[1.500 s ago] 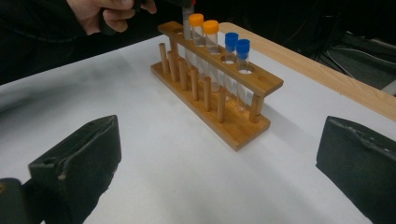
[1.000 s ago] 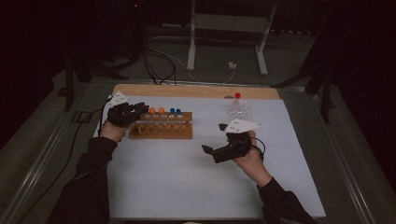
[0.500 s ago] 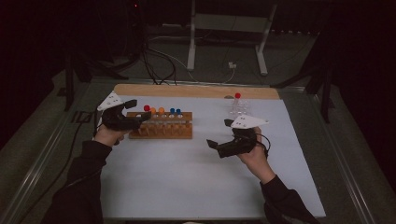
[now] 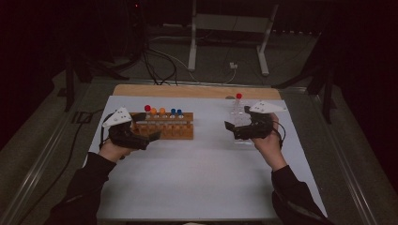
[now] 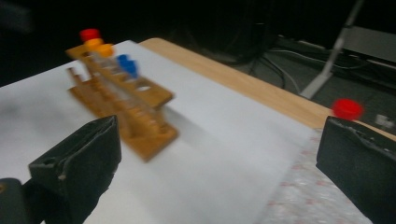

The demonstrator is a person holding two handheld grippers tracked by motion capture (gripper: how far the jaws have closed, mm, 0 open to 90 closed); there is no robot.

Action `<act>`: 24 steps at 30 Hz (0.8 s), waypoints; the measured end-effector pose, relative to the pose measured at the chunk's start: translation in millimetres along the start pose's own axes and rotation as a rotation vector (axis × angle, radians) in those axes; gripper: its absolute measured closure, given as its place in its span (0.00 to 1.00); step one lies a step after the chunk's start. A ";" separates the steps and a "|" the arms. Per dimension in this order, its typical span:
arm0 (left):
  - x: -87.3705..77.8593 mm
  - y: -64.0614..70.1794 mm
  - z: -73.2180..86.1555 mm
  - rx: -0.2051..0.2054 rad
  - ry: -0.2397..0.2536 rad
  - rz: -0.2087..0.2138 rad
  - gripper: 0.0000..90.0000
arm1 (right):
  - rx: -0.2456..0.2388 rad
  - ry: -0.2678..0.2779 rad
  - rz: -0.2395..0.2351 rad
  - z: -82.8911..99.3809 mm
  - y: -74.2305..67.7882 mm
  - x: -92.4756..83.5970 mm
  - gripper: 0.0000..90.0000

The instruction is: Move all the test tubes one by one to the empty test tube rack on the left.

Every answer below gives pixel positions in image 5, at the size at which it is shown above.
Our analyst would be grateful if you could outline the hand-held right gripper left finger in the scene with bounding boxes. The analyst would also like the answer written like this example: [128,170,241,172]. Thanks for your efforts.
[28,115,122,224]

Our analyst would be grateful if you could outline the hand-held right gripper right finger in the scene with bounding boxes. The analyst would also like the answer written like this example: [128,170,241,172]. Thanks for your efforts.
[316,115,396,224]

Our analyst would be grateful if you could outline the red cap test tube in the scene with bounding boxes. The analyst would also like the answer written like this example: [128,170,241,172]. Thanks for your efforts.
[78,28,102,44]
[331,98,365,122]

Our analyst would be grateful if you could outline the clear plastic test tube rack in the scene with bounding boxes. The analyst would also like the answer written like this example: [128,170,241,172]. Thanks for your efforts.
[258,124,375,224]

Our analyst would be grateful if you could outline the wooden test tube rack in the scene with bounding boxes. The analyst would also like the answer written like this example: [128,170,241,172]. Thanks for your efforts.
[64,43,180,163]

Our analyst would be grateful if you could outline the blue cap test tube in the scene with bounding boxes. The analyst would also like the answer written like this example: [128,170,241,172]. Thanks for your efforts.
[122,59,140,104]
[116,54,132,68]

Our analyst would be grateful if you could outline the orange cap test tube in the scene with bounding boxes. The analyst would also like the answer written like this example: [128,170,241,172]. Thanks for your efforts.
[83,37,106,53]
[94,43,116,82]

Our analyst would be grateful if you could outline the white plug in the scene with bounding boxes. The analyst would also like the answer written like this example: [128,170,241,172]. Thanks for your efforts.
[375,114,395,130]

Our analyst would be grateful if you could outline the white table mat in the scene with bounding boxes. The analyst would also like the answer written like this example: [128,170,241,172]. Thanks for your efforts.
[0,39,318,224]

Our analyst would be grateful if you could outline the white metal desk frame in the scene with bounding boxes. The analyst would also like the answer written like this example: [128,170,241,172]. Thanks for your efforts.
[299,0,396,101]

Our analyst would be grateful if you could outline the black cable bundle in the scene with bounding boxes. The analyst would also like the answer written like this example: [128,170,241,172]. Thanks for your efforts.
[248,52,288,91]

